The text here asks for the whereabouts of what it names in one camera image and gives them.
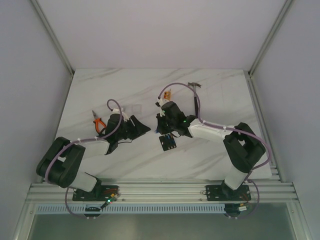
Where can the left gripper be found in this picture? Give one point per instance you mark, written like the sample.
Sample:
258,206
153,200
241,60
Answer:
133,127

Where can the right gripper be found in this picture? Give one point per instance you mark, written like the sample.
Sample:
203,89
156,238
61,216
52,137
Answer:
161,130

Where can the black fuse box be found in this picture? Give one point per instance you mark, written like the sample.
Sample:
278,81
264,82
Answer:
167,142

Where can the clear plastic fuse box cover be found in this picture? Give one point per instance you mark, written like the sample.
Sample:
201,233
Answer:
136,109

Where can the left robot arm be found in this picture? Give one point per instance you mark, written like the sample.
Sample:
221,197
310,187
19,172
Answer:
61,163

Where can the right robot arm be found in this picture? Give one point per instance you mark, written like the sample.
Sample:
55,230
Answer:
243,147

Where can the orange fuse holder block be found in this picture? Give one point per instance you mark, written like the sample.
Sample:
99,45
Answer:
167,95

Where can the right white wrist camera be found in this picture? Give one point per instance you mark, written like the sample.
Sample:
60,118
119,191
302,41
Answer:
160,102

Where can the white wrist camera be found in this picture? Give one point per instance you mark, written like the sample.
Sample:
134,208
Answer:
121,113
160,102

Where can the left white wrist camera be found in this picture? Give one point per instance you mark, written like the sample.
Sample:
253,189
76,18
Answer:
121,113

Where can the orange handled pliers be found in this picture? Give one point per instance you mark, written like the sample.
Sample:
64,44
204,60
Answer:
98,123

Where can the claw hammer black handle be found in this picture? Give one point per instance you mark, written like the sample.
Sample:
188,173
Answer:
194,86

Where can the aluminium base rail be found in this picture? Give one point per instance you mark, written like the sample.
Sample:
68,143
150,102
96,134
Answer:
168,191

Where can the white slotted cable duct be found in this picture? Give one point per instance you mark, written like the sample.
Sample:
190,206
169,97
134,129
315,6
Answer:
131,208

